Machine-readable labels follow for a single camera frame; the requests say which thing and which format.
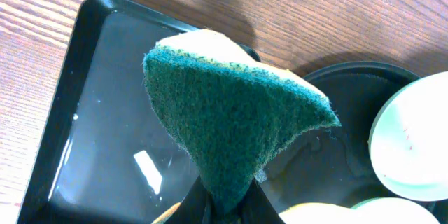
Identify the black rectangular tray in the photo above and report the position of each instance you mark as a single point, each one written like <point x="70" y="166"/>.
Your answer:
<point x="104" y="156"/>

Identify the green yellow scrub sponge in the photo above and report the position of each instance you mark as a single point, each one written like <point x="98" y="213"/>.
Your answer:
<point x="231" y="113"/>

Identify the black round tray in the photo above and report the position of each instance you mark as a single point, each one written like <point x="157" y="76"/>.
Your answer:
<point x="332" y="165"/>

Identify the light blue plate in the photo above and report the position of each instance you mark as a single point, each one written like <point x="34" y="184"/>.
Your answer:
<point x="408" y="140"/>
<point x="392" y="210"/>

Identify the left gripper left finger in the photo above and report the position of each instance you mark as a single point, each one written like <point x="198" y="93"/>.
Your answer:
<point x="195" y="207"/>

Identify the yellow plate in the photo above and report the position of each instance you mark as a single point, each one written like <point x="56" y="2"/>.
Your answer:
<point x="307" y="213"/>

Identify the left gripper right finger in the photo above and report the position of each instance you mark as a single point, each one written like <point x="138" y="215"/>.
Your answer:
<point x="255" y="208"/>

